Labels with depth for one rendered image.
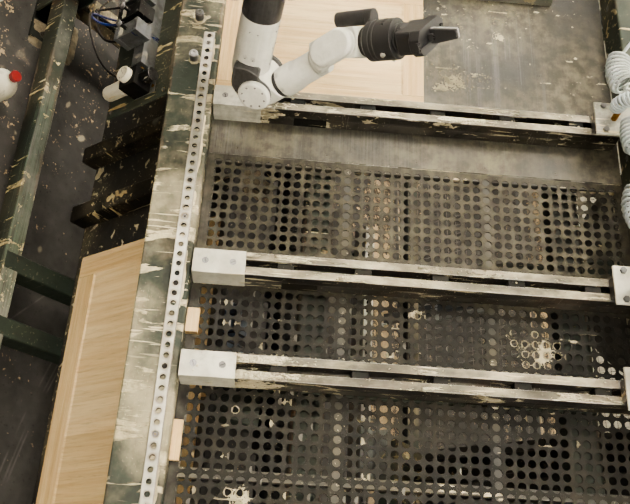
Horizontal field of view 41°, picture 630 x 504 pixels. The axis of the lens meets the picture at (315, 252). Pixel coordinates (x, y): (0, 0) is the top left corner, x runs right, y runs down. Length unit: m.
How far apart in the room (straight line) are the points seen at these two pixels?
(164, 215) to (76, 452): 0.71
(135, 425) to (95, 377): 0.55
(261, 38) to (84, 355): 1.08
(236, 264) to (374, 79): 0.70
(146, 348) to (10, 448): 0.90
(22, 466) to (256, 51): 1.49
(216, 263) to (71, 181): 1.19
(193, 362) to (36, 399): 1.00
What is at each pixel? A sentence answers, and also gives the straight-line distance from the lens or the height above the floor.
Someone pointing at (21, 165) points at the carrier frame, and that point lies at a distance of 2.74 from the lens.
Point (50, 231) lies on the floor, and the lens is 2.95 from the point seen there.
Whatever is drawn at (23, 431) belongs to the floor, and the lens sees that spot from 2.76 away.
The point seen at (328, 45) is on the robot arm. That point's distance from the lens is 1.87.
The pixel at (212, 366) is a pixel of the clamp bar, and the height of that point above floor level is 0.99.
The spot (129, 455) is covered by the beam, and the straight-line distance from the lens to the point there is 1.87.
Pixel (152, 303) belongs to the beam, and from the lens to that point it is 1.97.
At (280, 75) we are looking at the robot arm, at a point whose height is 1.21.
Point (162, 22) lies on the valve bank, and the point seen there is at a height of 0.74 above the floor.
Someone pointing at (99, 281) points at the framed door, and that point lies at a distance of 2.56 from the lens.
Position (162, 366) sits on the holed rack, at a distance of 1.91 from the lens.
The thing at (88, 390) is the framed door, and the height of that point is 0.39.
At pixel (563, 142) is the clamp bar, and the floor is 1.63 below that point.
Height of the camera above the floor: 2.23
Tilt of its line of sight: 33 degrees down
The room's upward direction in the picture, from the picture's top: 75 degrees clockwise
